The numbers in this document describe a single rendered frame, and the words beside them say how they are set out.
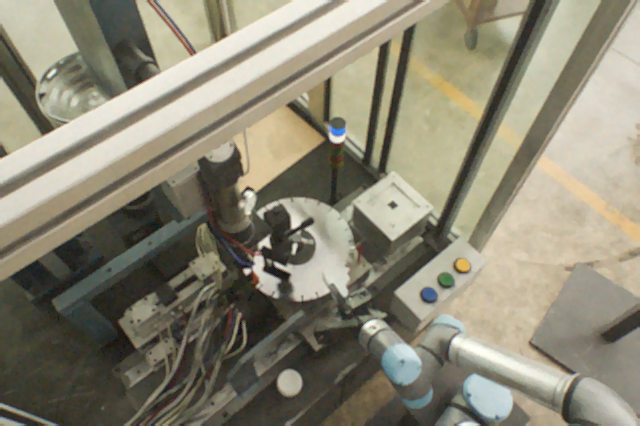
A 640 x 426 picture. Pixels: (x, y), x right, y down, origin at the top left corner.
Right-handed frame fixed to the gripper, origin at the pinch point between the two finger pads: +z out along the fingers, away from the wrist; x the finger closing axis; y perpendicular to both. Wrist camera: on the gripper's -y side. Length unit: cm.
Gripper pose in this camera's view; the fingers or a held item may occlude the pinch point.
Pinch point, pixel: (327, 294)
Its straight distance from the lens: 142.1
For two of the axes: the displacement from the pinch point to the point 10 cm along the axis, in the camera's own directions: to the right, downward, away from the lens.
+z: -4.1, -3.6, 8.4
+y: 8.7, -4.2, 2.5
